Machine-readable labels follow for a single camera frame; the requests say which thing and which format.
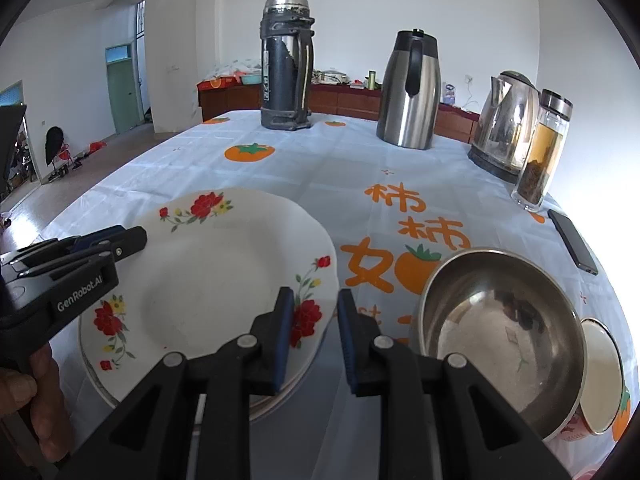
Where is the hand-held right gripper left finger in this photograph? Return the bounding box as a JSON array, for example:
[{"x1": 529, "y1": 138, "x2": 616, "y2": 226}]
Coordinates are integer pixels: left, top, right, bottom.
[{"x1": 65, "y1": 286, "x2": 296, "y2": 480}]

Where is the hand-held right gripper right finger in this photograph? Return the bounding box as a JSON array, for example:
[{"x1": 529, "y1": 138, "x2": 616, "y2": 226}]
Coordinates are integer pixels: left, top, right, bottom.
[{"x1": 336, "y1": 287, "x2": 573, "y2": 480}]

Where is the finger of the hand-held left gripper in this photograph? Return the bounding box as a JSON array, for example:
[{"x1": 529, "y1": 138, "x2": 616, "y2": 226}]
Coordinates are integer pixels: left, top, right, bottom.
[
  {"x1": 15, "y1": 226, "x2": 148, "y2": 277},
  {"x1": 0, "y1": 225, "x2": 126, "y2": 267}
]

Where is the blue pattern plate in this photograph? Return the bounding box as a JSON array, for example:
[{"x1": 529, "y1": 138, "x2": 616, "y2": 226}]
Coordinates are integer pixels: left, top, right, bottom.
[{"x1": 80, "y1": 310, "x2": 337, "y2": 423}]

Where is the red flower plate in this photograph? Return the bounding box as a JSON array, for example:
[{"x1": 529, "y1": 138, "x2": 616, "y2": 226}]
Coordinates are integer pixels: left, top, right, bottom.
[{"x1": 78, "y1": 187, "x2": 337, "y2": 408}]

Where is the stainless steel bowl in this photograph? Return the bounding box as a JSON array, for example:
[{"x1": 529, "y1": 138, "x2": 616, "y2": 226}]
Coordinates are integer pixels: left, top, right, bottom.
[{"x1": 415, "y1": 247, "x2": 587, "y2": 442}]

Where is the person's left hand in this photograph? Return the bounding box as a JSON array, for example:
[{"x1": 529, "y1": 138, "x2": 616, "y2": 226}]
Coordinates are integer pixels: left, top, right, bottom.
[{"x1": 0, "y1": 342, "x2": 76, "y2": 463}]

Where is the black jacket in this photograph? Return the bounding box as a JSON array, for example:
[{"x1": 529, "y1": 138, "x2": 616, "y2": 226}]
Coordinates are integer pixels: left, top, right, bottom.
[{"x1": 45, "y1": 126, "x2": 67, "y2": 167}]

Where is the dark flat panel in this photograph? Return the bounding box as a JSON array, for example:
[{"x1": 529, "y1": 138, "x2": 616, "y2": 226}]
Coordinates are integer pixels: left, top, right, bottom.
[{"x1": 0, "y1": 104, "x2": 28, "y2": 201}]

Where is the green door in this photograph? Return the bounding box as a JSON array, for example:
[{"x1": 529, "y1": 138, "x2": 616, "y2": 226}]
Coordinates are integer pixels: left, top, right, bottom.
[{"x1": 105, "y1": 44, "x2": 140, "y2": 135}]

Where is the orange box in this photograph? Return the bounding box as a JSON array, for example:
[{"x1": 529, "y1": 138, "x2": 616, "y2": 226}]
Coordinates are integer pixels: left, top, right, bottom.
[{"x1": 197, "y1": 77, "x2": 238, "y2": 92}]

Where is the white plastic bag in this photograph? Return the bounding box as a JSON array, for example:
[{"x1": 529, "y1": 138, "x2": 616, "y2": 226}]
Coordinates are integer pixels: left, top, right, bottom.
[{"x1": 210, "y1": 57, "x2": 263, "y2": 78}]

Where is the black thermos jug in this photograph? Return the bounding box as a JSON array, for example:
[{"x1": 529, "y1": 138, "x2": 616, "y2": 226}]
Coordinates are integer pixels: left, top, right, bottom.
[{"x1": 259, "y1": 0, "x2": 316, "y2": 132}]

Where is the steel vacuum carafe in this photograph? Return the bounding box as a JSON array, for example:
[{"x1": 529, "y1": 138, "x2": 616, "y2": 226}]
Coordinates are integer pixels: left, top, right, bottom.
[{"x1": 376, "y1": 29, "x2": 443, "y2": 150}]

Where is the brown wooden sideboard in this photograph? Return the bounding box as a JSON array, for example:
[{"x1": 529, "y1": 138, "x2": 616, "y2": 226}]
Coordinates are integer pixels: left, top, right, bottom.
[{"x1": 196, "y1": 77, "x2": 481, "y2": 145}]

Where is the black smartphone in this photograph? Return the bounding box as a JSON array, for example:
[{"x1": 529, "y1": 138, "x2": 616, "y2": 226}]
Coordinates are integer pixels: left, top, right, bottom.
[{"x1": 547, "y1": 209, "x2": 600, "y2": 276}]

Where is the steel electric kettle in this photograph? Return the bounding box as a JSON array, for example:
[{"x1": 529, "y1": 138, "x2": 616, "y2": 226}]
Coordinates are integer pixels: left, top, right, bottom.
[{"x1": 467, "y1": 71, "x2": 541, "y2": 184}]

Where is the glass tea bottle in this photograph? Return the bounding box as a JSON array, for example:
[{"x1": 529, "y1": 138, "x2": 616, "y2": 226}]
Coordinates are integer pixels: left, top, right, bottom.
[{"x1": 511, "y1": 89, "x2": 574, "y2": 212}]

